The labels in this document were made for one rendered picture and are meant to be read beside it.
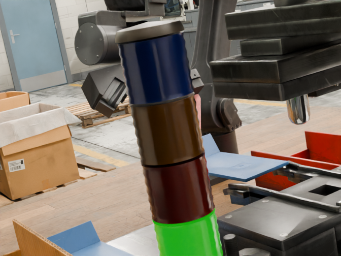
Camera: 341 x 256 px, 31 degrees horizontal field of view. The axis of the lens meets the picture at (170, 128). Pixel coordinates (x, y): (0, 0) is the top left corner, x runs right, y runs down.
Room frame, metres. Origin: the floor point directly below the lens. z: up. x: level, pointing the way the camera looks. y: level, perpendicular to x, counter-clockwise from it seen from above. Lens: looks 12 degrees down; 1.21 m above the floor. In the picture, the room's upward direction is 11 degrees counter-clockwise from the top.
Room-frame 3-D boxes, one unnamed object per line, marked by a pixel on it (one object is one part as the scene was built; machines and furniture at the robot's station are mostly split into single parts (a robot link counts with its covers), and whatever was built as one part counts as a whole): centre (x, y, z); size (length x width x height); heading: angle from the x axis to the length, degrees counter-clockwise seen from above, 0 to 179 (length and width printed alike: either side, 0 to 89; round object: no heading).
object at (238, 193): (0.67, -0.07, 0.98); 0.07 x 0.02 x 0.01; 30
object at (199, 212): (0.35, 0.00, 1.10); 0.04 x 0.04 x 0.03
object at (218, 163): (0.77, -0.06, 1.00); 0.15 x 0.07 x 0.03; 32
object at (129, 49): (0.35, 0.00, 1.17); 0.04 x 0.04 x 0.03
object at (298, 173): (0.71, -0.14, 0.98); 0.07 x 0.02 x 0.01; 30
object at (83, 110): (7.41, 0.63, 0.07); 1.20 x 1.00 x 0.14; 119
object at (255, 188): (0.61, -0.11, 0.98); 0.13 x 0.01 x 0.03; 30
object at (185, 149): (0.35, 0.00, 1.14); 0.04 x 0.04 x 0.03
